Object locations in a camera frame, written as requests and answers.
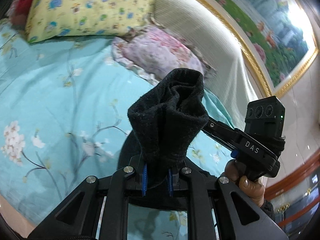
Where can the person's right hand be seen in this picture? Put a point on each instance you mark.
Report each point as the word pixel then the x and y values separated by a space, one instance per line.
pixel 250 190

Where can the teal floral bed sheet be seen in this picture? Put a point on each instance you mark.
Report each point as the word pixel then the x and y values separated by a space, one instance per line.
pixel 50 92

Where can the yellow cartoon print pillow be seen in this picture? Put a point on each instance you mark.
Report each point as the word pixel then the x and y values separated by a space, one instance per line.
pixel 87 5

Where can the gold framed landscape painting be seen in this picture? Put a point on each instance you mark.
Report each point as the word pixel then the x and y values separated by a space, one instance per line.
pixel 262 17

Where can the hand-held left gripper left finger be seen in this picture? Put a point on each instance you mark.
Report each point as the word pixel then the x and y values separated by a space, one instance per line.
pixel 144 180

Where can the white ribbed headboard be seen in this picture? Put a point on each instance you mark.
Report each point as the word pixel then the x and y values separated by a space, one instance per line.
pixel 200 30

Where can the person's right forearm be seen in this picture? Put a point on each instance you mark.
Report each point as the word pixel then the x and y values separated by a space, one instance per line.
pixel 267 207

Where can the red cloth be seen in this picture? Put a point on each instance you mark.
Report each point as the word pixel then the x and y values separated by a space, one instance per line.
pixel 22 2

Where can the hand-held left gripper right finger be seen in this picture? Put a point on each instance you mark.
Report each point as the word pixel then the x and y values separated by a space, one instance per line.
pixel 170 182

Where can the pink floral ruffled pillow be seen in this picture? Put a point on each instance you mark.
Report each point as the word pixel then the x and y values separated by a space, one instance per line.
pixel 155 47

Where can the dark wooden cabinet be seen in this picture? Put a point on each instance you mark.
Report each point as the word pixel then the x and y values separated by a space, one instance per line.
pixel 295 185

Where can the black pants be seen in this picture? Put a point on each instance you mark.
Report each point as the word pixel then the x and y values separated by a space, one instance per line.
pixel 170 120

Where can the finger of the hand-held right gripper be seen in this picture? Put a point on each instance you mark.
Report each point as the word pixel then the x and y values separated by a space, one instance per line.
pixel 220 128

